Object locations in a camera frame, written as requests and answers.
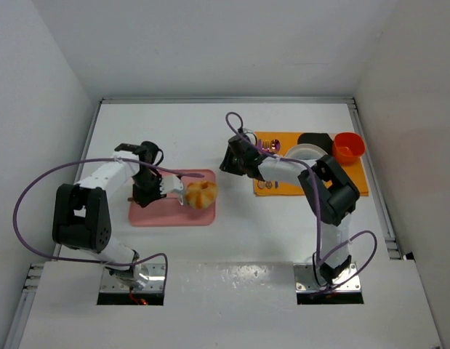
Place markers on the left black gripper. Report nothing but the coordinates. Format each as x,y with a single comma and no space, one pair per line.
145,196

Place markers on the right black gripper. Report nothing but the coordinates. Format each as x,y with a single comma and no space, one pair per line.
229,158

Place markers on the pink rectangular tray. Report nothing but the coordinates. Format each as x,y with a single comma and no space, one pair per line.
169,213

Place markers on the metal cake server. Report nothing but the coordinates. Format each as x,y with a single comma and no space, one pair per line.
173,196

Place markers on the round bread bun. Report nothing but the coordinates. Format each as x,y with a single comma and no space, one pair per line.
201,194

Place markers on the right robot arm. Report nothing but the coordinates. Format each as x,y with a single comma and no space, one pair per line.
331,194

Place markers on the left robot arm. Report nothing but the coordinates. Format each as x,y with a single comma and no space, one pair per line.
82,219

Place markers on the purple knife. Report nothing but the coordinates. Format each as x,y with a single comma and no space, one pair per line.
260,184

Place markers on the purple fork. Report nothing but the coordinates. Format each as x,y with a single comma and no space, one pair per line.
266,148

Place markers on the purple spoon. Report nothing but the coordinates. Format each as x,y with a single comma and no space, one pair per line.
274,147

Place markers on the orange placemat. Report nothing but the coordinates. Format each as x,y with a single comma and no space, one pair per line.
289,139

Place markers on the black coaster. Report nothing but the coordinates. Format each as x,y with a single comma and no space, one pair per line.
321,140

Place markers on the orange square cup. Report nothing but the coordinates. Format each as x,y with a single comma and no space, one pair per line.
348,147

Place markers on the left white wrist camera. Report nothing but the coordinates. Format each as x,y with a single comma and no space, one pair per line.
173,184

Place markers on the white bowl with handles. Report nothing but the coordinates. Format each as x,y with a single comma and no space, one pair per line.
305,151

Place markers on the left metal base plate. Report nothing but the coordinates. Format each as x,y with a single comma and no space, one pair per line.
152,280

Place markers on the metal base plate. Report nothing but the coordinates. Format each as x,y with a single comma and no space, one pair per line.
305,281
152,280

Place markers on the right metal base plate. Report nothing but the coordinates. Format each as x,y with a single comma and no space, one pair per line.
305,281

